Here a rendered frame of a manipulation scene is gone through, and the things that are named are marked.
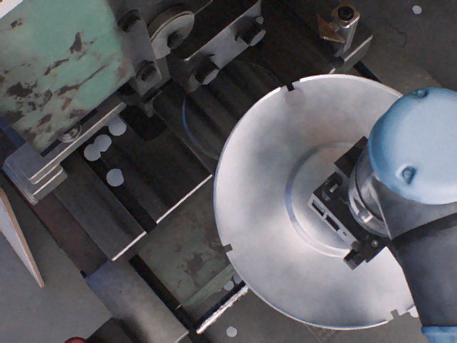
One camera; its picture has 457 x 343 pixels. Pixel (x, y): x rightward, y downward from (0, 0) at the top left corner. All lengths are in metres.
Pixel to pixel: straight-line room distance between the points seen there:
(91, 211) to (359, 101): 0.35
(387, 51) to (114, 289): 0.50
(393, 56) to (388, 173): 0.59
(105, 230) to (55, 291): 0.75
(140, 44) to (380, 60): 0.54
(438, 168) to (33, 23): 0.25
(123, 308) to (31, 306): 0.72
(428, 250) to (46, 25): 0.27
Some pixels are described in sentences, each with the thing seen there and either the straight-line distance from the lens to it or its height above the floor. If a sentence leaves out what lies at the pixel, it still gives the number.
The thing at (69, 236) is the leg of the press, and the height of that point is 0.62.
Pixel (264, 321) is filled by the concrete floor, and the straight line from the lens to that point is 1.57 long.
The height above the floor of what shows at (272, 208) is 0.79.
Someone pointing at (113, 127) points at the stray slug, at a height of 0.71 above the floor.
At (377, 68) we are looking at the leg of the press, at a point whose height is 0.64.
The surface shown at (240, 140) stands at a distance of 0.80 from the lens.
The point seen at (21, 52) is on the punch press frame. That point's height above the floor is 1.19.
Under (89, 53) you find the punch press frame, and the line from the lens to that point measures 0.48.
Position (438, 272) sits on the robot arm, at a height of 1.12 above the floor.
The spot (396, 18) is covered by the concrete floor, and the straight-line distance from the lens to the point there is 1.79.
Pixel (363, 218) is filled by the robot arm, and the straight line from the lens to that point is 0.55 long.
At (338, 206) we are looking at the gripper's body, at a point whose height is 0.93.
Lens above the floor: 1.56
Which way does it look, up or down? 75 degrees down
